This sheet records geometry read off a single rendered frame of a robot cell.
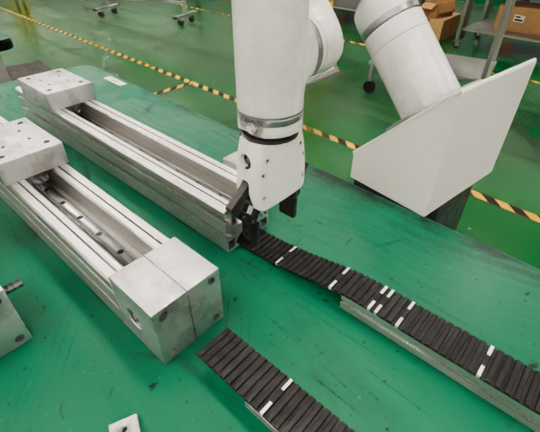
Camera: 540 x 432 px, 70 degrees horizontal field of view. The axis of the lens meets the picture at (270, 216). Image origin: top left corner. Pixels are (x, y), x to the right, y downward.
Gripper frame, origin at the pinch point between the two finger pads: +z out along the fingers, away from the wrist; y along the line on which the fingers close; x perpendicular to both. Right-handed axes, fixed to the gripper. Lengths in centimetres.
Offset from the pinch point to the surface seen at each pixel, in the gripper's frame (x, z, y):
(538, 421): -40.0, 4.5, -2.0
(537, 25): 55, 53, 470
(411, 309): -23.6, 3.1, 1.5
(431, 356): -28.2, 5.5, -1.4
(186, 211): 15.4, 3.4, -4.8
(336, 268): -11.7, 3.8, 1.6
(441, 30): 149, 71, 466
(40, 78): 74, -6, -2
